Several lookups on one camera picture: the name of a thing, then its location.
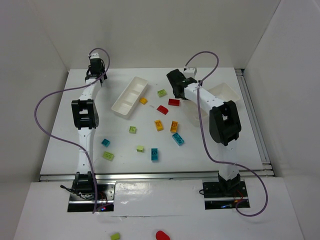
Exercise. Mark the orange lego centre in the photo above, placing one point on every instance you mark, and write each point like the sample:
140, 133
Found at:
174, 127

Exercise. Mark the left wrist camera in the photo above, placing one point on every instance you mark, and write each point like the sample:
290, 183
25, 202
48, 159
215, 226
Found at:
94, 55

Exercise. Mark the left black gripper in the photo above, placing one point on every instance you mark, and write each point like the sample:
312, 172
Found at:
95, 66

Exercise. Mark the red rectangular lego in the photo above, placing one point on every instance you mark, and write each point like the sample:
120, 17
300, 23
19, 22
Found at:
174, 102

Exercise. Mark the small yellow lego near tray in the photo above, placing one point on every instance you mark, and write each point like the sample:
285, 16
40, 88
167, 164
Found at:
143, 100

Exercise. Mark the aluminium right rail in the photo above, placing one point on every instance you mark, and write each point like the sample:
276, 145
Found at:
267, 166

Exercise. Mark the aluminium front rail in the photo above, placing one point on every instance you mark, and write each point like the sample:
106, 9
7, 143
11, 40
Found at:
136, 176

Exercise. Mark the white divided tray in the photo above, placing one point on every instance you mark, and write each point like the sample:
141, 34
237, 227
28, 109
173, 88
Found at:
222, 91
129, 98

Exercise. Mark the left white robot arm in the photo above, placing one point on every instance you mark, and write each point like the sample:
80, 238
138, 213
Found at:
86, 120

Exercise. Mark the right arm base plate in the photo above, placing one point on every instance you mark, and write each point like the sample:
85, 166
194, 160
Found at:
215, 198

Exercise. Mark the green lego outside front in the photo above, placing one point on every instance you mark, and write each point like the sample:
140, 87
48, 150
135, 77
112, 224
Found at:
115, 236

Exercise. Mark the red rounded lego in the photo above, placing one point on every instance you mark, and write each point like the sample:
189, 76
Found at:
162, 109

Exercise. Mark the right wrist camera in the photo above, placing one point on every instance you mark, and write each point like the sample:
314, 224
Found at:
189, 72

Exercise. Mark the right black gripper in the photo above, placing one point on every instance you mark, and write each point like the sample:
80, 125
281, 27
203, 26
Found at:
175, 81

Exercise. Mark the aluminium rail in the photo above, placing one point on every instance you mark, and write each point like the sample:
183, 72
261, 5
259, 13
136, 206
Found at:
136, 176
267, 166

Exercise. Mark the red piece outside front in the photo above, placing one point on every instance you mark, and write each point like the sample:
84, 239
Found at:
161, 235

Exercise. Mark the yellow lego centre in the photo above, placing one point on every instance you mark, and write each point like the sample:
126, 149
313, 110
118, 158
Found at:
159, 126

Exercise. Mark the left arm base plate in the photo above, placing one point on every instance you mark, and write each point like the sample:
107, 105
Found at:
84, 202

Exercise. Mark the small teal lego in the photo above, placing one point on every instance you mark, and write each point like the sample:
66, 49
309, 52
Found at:
105, 142

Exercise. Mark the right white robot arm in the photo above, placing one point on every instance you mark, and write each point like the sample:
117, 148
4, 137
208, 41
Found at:
224, 124

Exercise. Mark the pale green small lego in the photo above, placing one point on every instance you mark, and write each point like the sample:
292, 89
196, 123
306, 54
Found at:
140, 149

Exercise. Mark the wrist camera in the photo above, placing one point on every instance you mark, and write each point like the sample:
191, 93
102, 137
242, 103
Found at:
189, 72
94, 55

